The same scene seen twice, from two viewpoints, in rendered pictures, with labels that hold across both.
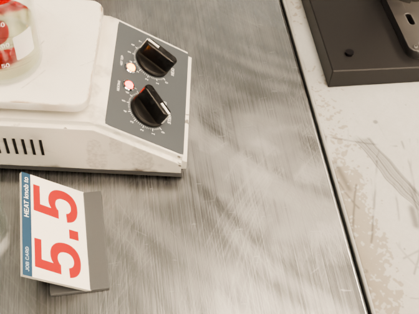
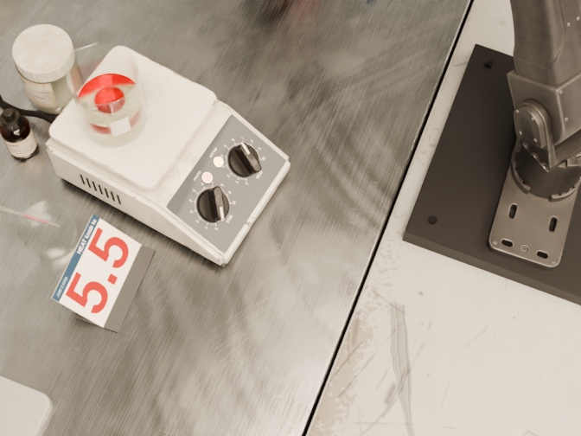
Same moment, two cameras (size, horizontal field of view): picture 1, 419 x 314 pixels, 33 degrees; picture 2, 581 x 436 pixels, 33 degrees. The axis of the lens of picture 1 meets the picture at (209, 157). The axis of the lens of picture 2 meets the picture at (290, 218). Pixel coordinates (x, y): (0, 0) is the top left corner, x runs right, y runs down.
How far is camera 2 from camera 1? 44 cm
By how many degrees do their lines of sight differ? 19
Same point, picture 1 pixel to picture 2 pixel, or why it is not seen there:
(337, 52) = (422, 214)
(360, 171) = (373, 332)
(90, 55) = (180, 145)
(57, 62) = (150, 141)
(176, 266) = (175, 339)
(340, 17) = (452, 179)
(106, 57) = (201, 146)
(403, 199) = (392, 374)
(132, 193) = (178, 262)
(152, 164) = (198, 249)
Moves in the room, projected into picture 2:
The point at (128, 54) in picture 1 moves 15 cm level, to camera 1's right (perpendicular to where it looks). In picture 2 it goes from (223, 148) to (356, 228)
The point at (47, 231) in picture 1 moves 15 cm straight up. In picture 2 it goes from (90, 269) to (60, 199)
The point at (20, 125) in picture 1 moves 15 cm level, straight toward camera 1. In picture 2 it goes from (104, 180) to (60, 330)
